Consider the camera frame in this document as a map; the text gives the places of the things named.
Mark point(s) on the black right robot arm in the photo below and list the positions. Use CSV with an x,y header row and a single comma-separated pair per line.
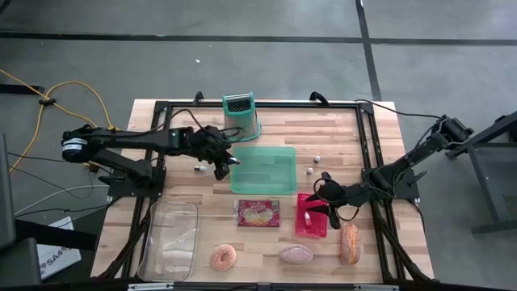
x,y
420,151

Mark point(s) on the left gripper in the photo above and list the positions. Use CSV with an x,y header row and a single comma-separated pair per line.
x,y
210,141

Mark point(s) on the red plastic slotted basket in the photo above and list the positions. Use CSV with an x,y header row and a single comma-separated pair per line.
x,y
313,226

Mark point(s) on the long sprinkled bread loaf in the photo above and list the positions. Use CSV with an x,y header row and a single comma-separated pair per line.
x,y
350,243

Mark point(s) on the oval sprinkled bread roll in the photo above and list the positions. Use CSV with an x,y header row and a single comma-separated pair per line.
x,y
295,254

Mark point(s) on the clear plastic tray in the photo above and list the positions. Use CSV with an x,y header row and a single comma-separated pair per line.
x,y
169,242

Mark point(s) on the white printed box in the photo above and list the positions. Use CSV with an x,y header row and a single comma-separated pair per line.
x,y
60,258

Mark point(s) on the pink sprinkled donut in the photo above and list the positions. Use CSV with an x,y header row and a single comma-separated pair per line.
x,y
218,262

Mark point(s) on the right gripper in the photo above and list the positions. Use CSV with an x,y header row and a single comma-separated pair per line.
x,y
343,194

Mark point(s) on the teal metal box grater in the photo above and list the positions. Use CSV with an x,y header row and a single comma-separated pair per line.
x,y
241,117

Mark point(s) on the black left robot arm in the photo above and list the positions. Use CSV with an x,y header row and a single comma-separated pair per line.
x,y
121,139

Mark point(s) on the red food packet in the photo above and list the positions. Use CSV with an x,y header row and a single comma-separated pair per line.
x,y
257,213

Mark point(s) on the teal translucent plastic bin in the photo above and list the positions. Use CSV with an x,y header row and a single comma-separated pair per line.
x,y
264,171

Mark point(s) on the black desk furniture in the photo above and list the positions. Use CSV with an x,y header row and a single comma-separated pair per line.
x,y
16,262

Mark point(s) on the black floor bar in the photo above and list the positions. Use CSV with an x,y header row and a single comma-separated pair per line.
x,y
20,89

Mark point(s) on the black metal stand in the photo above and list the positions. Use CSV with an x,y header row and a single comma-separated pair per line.
x,y
482,186

